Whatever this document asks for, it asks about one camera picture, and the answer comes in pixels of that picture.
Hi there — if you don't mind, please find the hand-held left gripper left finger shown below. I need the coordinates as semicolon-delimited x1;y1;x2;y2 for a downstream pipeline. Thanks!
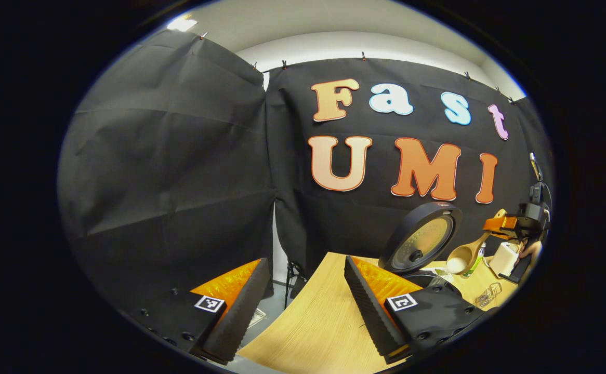
118;257;272;366

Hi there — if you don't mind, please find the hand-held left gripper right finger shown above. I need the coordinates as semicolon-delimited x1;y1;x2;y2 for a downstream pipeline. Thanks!
344;256;491;364

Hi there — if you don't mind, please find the wooden spoon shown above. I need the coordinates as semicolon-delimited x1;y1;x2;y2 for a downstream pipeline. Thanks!
446;209;507;275

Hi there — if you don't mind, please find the wire chopstick holder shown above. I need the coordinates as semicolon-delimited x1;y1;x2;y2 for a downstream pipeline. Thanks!
473;282;503;309

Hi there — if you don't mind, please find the black rice cooker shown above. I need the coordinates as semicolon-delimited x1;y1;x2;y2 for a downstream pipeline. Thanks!
378;202;464;298

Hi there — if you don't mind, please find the white toaster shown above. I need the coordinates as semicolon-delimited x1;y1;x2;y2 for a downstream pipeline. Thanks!
489;242;521;277

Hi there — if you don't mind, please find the green drink bottle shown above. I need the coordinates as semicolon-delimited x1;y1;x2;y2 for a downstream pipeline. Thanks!
462;242;486;278

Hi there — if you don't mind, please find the black metal stand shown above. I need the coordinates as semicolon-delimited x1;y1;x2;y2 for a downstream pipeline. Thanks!
284;261;309;310

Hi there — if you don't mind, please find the black backdrop cloth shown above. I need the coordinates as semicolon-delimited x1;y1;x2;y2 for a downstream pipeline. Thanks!
58;29;554;312

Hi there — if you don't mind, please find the row of black cloth clips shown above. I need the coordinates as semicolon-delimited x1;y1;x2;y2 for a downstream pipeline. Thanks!
199;32;517;104

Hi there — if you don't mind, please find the ceiling light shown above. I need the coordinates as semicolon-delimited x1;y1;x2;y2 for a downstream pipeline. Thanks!
167;16;200;32

